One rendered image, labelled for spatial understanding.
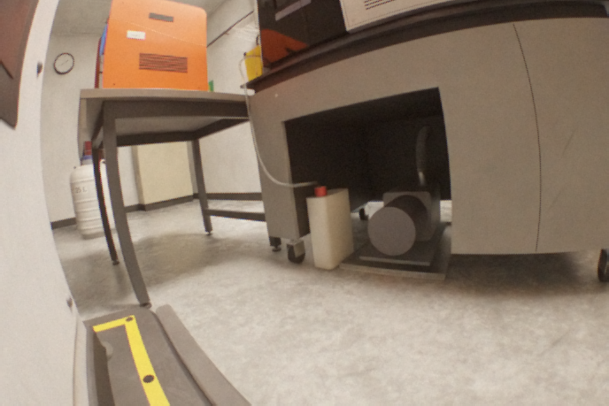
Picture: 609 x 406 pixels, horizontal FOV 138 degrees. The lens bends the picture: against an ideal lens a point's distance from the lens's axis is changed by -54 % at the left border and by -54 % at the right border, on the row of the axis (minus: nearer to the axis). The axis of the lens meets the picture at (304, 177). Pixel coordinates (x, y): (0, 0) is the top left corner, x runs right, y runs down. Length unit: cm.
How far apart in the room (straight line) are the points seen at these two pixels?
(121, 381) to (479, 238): 68
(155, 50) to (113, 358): 95
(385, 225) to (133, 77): 99
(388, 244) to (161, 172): 332
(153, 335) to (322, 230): 74
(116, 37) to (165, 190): 300
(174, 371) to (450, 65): 70
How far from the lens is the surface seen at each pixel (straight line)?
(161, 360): 22
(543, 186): 67
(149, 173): 371
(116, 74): 94
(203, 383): 19
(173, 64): 103
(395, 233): 85
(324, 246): 92
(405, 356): 57
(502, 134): 64
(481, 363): 57
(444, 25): 72
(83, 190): 242
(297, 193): 90
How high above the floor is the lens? 41
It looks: 4 degrees down
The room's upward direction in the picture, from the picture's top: 7 degrees counter-clockwise
